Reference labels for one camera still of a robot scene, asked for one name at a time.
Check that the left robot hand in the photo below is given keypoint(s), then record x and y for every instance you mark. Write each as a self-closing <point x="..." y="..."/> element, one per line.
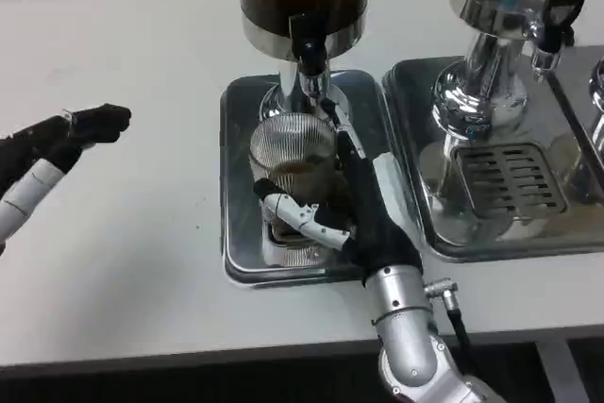
<point x="42" y="139"/>

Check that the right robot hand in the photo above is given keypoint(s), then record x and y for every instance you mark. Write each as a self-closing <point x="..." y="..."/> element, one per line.
<point x="377" y="223"/>

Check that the clear ribbed glass cup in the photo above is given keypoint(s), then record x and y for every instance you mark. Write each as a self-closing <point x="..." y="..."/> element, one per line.
<point x="288" y="148"/>

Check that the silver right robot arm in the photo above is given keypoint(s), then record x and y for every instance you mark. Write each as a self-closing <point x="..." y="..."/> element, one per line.
<point x="410" y="337"/>

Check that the steel drip grid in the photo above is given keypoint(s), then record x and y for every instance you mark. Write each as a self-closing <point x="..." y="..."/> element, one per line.
<point x="292" y="256"/>
<point x="509" y="181"/>

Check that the black dispenser tap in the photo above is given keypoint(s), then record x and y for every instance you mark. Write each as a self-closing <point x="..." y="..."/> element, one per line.
<point x="307" y="39"/>

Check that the clear drink dispenser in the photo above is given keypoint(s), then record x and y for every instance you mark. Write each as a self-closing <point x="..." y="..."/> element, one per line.
<point x="495" y="6"/>

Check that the chrome dispenser base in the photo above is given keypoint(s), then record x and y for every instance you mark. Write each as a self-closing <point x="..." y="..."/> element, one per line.
<point x="598" y="105"/>

